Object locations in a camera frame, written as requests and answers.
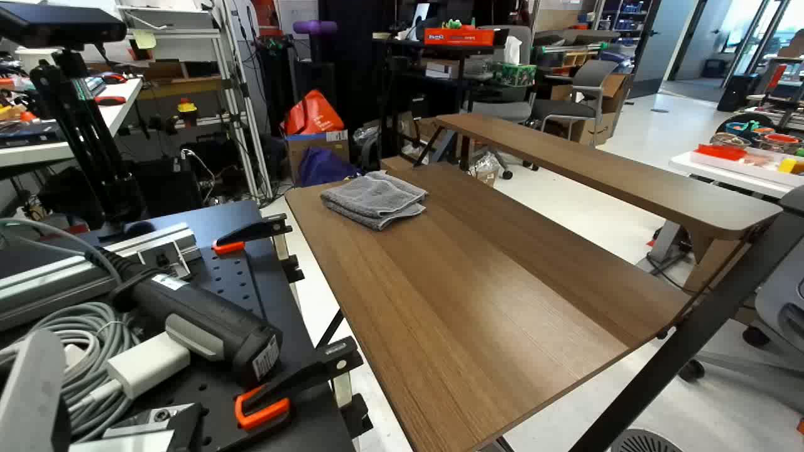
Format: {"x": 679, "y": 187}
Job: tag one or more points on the grey office chair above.
{"x": 579, "y": 95}

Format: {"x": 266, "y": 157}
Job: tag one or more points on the white metal ladder stand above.
{"x": 242, "y": 100}

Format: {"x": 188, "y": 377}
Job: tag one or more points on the orange bag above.
{"x": 313, "y": 114}

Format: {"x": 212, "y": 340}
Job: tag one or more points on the black desk frame leg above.
{"x": 694, "y": 335}

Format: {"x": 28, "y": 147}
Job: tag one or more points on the grey flat metal bar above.
{"x": 28, "y": 392}

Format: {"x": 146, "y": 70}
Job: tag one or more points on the black tripod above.
{"x": 90, "y": 138}

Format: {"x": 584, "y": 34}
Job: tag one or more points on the grey towel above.
{"x": 376, "y": 196}

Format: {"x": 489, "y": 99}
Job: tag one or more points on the red flat tray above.
{"x": 722, "y": 151}

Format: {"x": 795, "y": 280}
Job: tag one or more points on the white side table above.
{"x": 737, "y": 171}

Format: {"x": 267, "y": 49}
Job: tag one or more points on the black camera on tripod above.
{"x": 60, "y": 24}

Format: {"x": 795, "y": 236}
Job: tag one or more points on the black grey handheld tool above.
{"x": 204, "y": 323}

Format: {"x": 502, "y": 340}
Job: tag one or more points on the white power adapter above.
{"x": 151, "y": 363}

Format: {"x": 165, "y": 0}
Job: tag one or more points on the grey round fan grille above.
{"x": 645, "y": 443}

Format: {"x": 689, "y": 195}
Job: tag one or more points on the cardboard box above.
{"x": 316, "y": 144}

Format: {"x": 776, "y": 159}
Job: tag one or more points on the white workbench table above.
{"x": 66, "y": 138}

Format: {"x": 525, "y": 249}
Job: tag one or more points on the wooden raised desk shelf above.
{"x": 605, "y": 171}

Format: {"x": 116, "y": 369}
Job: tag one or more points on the grey rolling chair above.
{"x": 783, "y": 304}

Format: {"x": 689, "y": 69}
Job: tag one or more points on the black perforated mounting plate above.
{"x": 253, "y": 289}

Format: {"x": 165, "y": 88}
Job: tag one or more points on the orange red storage bin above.
{"x": 459, "y": 36}

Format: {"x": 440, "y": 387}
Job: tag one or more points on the purple blue cloth item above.
{"x": 322, "y": 167}

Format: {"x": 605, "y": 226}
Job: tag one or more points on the silver aluminium rail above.
{"x": 66, "y": 271}

